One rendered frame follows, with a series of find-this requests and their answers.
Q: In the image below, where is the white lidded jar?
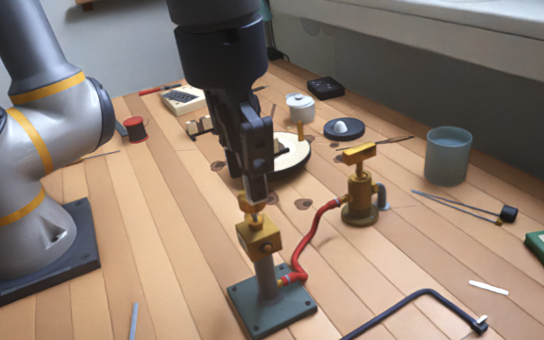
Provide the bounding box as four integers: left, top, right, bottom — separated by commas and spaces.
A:
284, 92, 316, 126

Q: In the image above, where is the white chalk stick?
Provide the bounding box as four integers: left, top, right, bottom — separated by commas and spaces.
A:
467, 279, 511, 298

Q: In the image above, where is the thin dark rod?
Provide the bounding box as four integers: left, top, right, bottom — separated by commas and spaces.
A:
334, 134, 417, 153

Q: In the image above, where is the brass torch valve body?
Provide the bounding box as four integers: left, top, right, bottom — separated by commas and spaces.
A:
340, 162, 381, 229

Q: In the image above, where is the dark blue saw frame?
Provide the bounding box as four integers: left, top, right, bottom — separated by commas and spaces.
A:
339, 287, 491, 340

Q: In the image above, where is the dark lamp stand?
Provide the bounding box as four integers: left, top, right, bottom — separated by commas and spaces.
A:
258, 0, 287, 63

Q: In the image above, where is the cream keypad box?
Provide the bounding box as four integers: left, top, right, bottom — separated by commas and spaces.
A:
160, 84, 208, 118

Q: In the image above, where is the red thread spool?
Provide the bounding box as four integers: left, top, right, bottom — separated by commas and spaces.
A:
122, 115, 150, 145

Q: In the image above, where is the grey torch nozzle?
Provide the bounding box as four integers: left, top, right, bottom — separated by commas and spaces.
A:
374, 182, 391, 212

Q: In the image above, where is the blue tweezers black end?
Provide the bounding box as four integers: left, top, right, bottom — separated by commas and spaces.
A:
410, 189, 520, 228

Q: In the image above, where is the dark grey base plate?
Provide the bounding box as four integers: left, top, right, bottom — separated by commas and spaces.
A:
0, 196, 102, 319

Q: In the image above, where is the blue-grey cup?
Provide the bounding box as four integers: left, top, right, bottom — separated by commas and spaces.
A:
423, 125, 474, 188

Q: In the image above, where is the red handled screwdriver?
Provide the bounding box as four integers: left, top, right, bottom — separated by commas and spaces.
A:
137, 82, 184, 97

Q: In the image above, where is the brass valve knob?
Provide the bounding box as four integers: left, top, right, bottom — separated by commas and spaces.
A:
237, 191, 269, 232

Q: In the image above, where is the black square box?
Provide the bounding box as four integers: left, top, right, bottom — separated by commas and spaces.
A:
305, 76, 347, 102

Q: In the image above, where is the brass valve block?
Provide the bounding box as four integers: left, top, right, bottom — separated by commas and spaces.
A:
234, 212, 284, 264

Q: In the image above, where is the thin grey needle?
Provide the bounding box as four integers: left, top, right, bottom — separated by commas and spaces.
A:
70, 149, 122, 164

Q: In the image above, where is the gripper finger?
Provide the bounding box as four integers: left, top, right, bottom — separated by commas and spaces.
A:
210, 110, 245, 180
239, 110, 275, 206

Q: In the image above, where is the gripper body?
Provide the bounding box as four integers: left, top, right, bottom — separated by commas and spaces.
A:
173, 12, 270, 125

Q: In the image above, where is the green plate grey post stand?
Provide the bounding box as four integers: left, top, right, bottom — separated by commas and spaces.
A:
226, 254, 318, 340

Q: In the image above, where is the grey metal rod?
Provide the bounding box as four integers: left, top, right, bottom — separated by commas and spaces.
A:
127, 301, 141, 340

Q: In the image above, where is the red hose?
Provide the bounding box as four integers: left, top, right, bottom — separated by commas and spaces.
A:
276, 196, 345, 288

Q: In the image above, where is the cream block bench stick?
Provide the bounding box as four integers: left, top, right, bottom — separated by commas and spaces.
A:
184, 114, 215, 143

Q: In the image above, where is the brass tee handle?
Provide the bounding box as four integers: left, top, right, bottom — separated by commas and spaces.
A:
341, 141, 378, 166

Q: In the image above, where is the black disc white dome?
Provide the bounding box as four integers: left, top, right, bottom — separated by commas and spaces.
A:
322, 116, 366, 143

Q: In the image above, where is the cream black-rimmed turntable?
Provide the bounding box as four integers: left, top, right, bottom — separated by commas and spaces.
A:
265, 130, 313, 182

